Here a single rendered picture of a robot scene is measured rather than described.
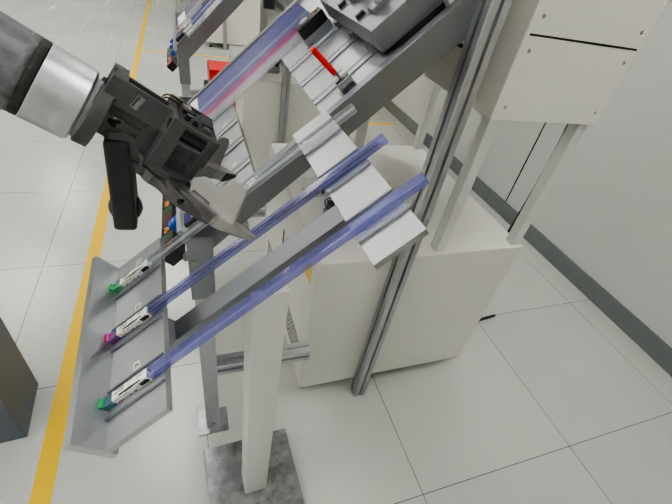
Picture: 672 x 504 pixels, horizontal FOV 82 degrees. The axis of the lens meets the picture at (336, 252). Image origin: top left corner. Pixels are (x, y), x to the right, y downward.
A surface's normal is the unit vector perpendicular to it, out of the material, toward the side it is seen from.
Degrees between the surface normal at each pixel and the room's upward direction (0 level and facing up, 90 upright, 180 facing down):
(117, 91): 90
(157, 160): 90
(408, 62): 90
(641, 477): 0
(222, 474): 0
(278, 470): 0
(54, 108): 88
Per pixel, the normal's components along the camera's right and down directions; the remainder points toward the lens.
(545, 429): 0.16, -0.77
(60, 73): 0.72, -0.05
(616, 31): 0.30, 0.63
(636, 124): -0.94, 0.07
